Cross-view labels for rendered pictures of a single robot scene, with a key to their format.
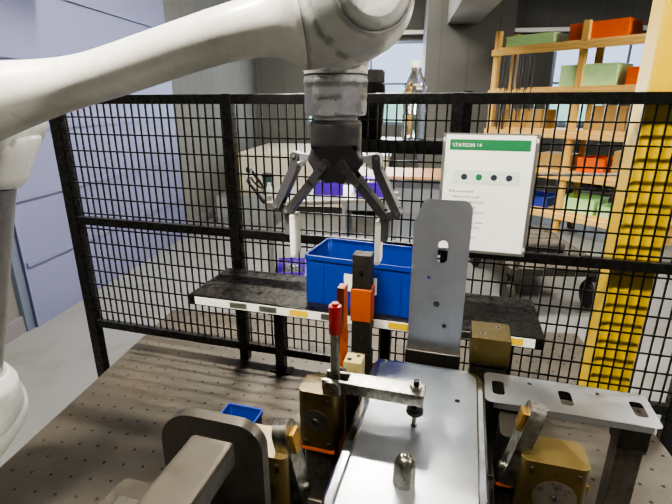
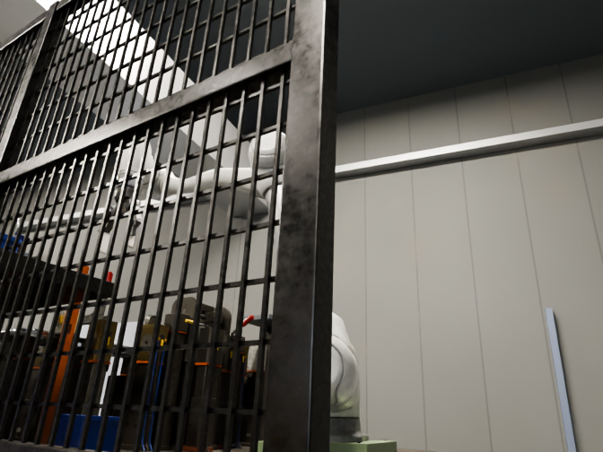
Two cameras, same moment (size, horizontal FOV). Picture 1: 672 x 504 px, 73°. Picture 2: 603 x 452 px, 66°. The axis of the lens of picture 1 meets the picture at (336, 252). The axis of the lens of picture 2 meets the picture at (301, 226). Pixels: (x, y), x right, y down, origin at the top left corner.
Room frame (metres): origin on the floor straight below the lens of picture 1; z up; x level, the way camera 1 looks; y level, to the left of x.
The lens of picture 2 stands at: (1.86, 1.00, 0.80)
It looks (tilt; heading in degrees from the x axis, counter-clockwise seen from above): 23 degrees up; 197
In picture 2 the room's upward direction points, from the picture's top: 3 degrees clockwise
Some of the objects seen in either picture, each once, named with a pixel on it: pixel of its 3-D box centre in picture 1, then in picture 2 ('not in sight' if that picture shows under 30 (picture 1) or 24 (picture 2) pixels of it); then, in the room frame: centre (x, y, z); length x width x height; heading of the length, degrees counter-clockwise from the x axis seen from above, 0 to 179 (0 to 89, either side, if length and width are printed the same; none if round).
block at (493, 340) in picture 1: (482, 400); not in sight; (0.87, -0.33, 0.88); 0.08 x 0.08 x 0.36; 74
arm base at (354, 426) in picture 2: not in sight; (332, 429); (0.52, 0.70, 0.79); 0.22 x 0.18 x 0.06; 3
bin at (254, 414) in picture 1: (237, 434); (88, 438); (0.92, 0.24, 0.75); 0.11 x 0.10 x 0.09; 164
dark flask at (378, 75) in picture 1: (371, 104); not in sight; (1.32, -0.10, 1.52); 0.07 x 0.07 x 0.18
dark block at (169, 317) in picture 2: not in sight; (168, 378); (0.47, 0.14, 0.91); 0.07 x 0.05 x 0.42; 74
